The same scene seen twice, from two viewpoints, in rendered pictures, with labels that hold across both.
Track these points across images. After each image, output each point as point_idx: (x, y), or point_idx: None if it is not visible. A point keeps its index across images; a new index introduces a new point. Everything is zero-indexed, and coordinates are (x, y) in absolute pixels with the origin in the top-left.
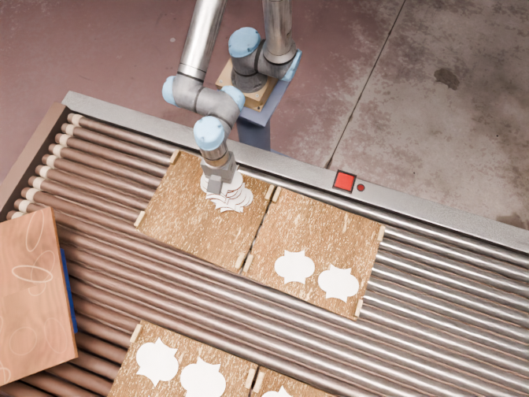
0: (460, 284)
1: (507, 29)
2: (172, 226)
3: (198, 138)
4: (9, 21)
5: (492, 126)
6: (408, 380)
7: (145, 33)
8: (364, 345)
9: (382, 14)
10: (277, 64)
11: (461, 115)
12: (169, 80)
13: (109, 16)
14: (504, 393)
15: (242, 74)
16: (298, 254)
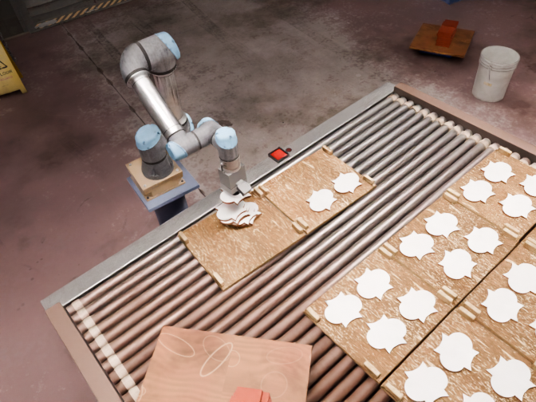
0: (380, 133)
1: (212, 80)
2: (239, 262)
3: (228, 139)
4: None
5: (274, 121)
6: (425, 178)
7: None
8: (393, 189)
9: (135, 132)
10: (183, 124)
11: (254, 131)
12: (171, 143)
13: None
14: (451, 143)
15: (159, 160)
16: (314, 194)
